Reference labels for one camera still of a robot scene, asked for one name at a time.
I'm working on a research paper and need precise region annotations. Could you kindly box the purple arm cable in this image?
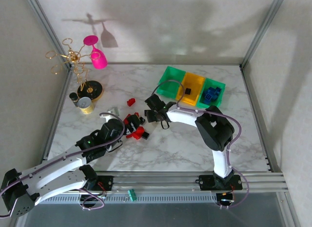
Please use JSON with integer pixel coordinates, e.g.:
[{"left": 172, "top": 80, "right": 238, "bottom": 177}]
[
  {"left": 151, "top": 80, "right": 251, "bottom": 210},
  {"left": 0, "top": 112, "right": 126, "bottom": 217}
]

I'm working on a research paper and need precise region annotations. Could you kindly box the aluminium frame post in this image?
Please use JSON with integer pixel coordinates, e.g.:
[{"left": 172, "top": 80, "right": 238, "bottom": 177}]
[
  {"left": 22, "top": 0, "right": 74, "bottom": 71},
  {"left": 239, "top": 0, "right": 289, "bottom": 69}
]

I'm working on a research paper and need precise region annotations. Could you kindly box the aluminium base rail beam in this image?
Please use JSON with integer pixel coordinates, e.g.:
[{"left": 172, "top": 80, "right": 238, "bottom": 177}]
[{"left": 85, "top": 170, "right": 290, "bottom": 194}]

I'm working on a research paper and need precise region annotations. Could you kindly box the yellow plastic bin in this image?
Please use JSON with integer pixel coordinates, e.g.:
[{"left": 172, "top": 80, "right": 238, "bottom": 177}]
[{"left": 175, "top": 72, "right": 206, "bottom": 106}]

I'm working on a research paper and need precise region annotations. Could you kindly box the pink wine glass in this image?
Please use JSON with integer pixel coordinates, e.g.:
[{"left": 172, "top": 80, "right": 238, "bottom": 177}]
[{"left": 83, "top": 35, "right": 108, "bottom": 70}]

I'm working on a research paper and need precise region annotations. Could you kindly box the green plastic bin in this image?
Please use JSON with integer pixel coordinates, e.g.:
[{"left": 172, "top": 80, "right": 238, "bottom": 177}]
[
  {"left": 196, "top": 77, "right": 226, "bottom": 108},
  {"left": 156, "top": 65, "right": 187, "bottom": 100}
]

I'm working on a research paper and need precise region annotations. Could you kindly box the grey slotted cable duct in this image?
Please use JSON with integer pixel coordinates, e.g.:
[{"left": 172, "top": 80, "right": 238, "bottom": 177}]
[{"left": 43, "top": 192, "right": 219, "bottom": 205}]

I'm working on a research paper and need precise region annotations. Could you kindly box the yellow can with silver lid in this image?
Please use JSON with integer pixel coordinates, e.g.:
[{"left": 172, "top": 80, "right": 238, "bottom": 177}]
[{"left": 77, "top": 97, "right": 95, "bottom": 115}]

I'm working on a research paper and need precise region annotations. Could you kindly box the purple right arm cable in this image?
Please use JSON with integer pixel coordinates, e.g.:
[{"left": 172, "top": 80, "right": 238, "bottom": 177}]
[{"left": 151, "top": 80, "right": 251, "bottom": 210}]

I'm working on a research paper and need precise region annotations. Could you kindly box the gold wire glass rack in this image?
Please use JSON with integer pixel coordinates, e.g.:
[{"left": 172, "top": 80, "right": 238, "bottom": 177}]
[{"left": 45, "top": 38, "right": 104, "bottom": 101}]

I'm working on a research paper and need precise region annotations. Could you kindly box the small black bottle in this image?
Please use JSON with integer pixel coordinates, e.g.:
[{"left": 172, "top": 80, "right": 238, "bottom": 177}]
[{"left": 69, "top": 92, "right": 79, "bottom": 107}]

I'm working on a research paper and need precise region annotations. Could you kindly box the aluminium table side rail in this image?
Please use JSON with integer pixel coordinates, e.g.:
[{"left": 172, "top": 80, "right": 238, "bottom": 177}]
[
  {"left": 240, "top": 64, "right": 302, "bottom": 227},
  {"left": 9, "top": 64, "right": 74, "bottom": 227}
]

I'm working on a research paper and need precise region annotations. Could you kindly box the green terminal connector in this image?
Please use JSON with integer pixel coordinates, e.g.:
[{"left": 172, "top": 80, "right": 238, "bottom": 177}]
[{"left": 127, "top": 188, "right": 137, "bottom": 203}]

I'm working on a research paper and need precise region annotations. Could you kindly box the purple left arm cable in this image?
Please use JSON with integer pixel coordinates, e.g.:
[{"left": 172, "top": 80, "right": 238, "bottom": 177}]
[{"left": 0, "top": 112, "right": 126, "bottom": 217}]

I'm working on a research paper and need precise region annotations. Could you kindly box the black left gripper cable loop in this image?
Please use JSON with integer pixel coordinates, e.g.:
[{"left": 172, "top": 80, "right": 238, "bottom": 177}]
[{"left": 107, "top": 139, "right": 124, "bottom": 153}]

